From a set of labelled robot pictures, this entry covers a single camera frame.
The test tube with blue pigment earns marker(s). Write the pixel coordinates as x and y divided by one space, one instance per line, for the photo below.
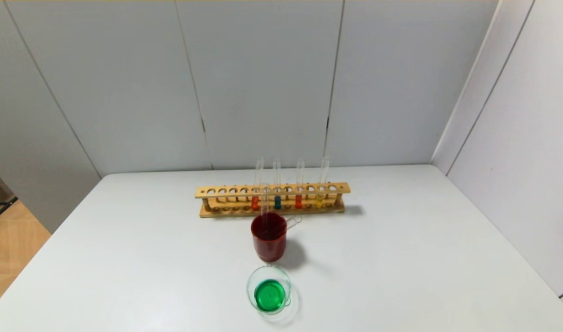
265 203
277 203

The test tube with yellow pigment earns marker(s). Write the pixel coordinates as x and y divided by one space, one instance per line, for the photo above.
319 201
294 221

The test tube with red pigment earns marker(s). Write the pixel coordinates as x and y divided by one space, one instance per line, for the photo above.
255 203
298 202

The wooden test tube rack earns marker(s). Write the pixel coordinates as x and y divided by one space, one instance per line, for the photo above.
309 210

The red plastic cup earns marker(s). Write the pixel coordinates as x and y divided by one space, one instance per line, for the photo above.
268 246

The clear glass dish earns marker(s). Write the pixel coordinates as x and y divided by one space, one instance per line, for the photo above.
268 295

